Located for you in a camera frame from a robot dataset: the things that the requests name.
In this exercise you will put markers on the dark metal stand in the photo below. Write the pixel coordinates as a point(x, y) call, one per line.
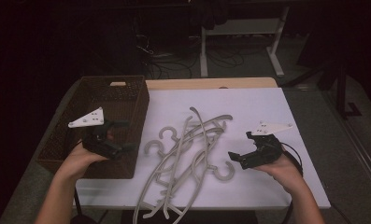
point(341, 93)

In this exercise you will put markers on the person's dark clothing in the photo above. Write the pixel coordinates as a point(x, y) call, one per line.
point(189, 217)

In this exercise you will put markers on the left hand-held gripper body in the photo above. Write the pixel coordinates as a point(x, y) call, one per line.
point(96, 146)

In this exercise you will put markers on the brown wicker basket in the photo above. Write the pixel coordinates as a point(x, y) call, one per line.
point(124, 102)

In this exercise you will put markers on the white board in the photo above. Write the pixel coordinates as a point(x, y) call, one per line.
point(251, 102)

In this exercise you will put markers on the person's left hand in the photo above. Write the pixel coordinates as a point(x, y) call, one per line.
point(78, 165)

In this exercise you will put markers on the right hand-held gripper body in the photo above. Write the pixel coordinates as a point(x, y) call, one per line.
point(265, 152)

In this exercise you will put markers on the dark hanging cloth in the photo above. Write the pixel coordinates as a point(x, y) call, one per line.
point(209, 15)

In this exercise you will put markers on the person's right hand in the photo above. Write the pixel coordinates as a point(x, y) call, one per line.
point(284, 174)

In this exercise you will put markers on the light wooden board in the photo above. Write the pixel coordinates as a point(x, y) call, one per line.
point(205, 83)

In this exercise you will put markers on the white metal desk frame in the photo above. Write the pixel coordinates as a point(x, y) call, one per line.
point(242, 26)

